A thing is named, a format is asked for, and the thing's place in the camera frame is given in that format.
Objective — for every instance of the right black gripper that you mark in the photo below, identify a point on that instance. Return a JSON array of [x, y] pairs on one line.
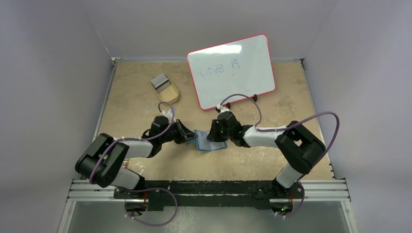
[[217, 130]]

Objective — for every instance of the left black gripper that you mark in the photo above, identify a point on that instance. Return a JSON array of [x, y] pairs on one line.
[[187, 134]]

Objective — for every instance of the blue leather card holder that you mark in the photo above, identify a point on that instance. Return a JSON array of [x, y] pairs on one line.
[[213, 145]]

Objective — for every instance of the silver VIP card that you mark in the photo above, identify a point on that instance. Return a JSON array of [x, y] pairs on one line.
[[202, 142]]

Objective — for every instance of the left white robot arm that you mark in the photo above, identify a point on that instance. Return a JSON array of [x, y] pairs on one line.
[[102, 162]]

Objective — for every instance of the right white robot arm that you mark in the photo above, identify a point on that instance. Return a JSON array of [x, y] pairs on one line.
[[299, 146]]

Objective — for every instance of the beige oval tray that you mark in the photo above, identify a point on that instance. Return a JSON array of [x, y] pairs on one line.
[[169, 95]]

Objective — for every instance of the red framed whiteboard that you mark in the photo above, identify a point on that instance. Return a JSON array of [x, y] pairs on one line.
[[234, 69]]

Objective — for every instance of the colourful marker box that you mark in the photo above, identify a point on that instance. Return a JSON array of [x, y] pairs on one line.
[[125, 163]]

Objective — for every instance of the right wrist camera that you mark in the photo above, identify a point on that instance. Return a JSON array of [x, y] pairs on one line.
[[221, 108]]

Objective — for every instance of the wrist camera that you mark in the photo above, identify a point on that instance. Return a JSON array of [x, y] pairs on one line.
[[170, 115], [221, 108]]

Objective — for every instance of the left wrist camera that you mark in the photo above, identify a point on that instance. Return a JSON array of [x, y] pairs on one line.
[[170, 115]]

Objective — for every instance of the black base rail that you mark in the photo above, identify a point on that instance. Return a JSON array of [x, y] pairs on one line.
[[259, 194]]

